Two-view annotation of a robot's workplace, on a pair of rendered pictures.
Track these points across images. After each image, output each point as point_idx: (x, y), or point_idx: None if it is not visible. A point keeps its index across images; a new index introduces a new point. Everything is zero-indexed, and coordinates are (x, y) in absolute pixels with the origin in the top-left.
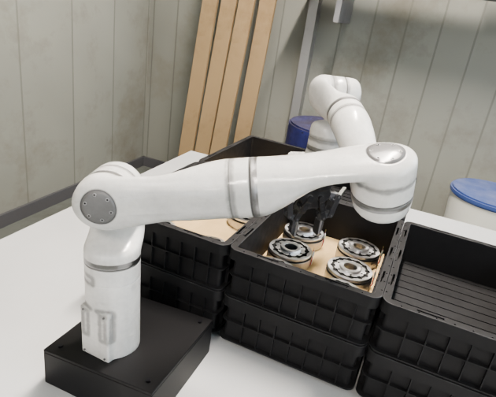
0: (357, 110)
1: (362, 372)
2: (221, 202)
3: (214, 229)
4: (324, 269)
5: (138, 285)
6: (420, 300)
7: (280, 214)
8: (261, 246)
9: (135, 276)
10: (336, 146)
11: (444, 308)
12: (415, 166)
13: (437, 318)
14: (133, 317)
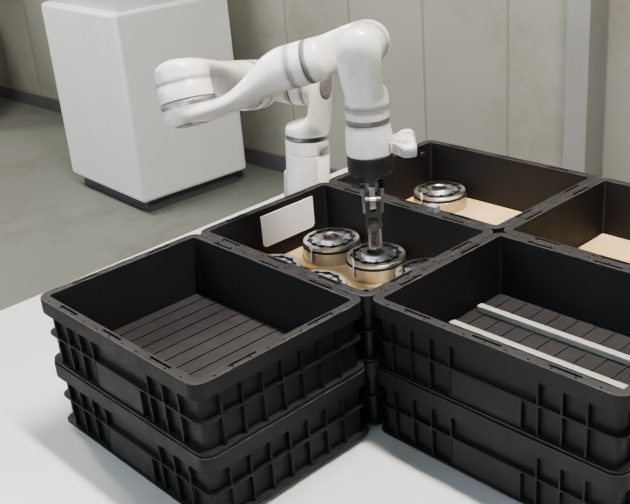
0: (274, 48)
1: None
2: None
3: None
4: None
5: (295, 163)
6: (248, 342)
7: (434, 232)
8: (387, 240)
9: (291, 152)
10: (345, 113)
11: (223, 355)
12: (155, 71)
13: (151, 251)
14: (290, 187)
